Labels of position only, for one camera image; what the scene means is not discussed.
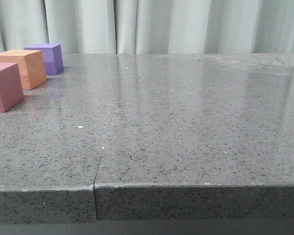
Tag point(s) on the grey pleated curtain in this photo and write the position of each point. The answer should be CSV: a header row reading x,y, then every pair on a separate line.
x,y
150,26

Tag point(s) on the pink foam cube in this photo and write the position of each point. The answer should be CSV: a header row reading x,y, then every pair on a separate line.
x,y
11,92

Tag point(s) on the orange foam cube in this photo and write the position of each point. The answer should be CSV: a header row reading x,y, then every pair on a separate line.
x,y
31,66

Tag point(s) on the purple foam cube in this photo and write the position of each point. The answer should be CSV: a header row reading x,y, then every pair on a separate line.
x,y
52,57

